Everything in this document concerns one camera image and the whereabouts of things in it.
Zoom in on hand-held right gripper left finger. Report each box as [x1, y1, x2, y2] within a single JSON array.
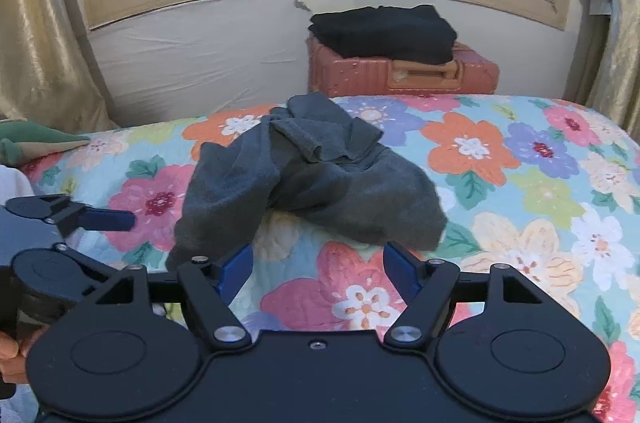
[[94, 242, 255, 351]]

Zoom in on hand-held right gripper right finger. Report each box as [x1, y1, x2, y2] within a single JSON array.
[[382, 240, 546, 346]]

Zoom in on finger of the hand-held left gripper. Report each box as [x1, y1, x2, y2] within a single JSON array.
[[52, 242, 126, 301], [4, 194, 137, 238]]

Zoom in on grey garment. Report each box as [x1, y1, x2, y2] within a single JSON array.
[[165, 92, 448, 271]]

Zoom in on black folded clothes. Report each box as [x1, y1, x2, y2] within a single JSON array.
[[307, 4, 458, 65]]

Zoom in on person's left hand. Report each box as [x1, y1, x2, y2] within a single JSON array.
[[0, 330, 36, 386]]

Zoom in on white cloth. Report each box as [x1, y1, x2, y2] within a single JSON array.
[[0, 163, 36, 209]]

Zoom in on green cloth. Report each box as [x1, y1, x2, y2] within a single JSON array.
[[0, 118, 93, 166]]

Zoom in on floral bed sheet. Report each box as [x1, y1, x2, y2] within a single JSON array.
[[20, 93, 640, 423]]

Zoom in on orange-pink suitcase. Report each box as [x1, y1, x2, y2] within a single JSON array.
[[306, 38, 501, 98]]

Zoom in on gold curtain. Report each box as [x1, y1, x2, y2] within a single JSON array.
[[0, 0, 121, 134], [560, 0, 640, 139]]

